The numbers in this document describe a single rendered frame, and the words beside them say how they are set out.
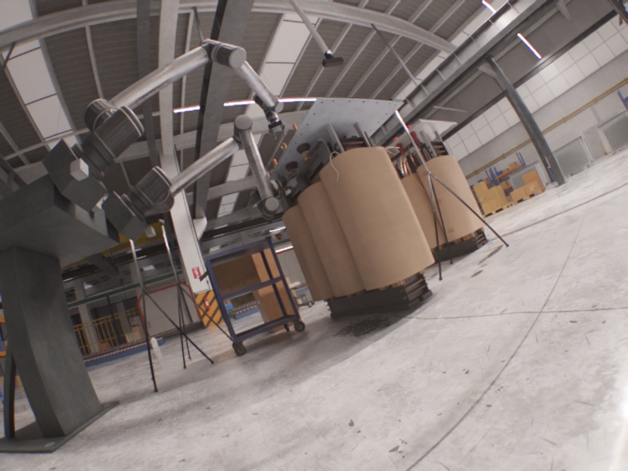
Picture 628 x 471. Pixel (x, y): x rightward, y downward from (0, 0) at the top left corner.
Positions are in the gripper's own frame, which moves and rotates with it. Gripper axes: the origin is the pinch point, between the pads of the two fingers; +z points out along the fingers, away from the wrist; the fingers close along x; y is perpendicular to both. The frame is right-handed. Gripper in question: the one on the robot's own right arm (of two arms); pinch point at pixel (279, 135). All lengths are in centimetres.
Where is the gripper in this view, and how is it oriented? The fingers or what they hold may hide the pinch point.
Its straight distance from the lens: 250.4
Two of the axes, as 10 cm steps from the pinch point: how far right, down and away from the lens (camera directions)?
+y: -1.5, -1.0, -9.8
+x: 9.2, -3.8, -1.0
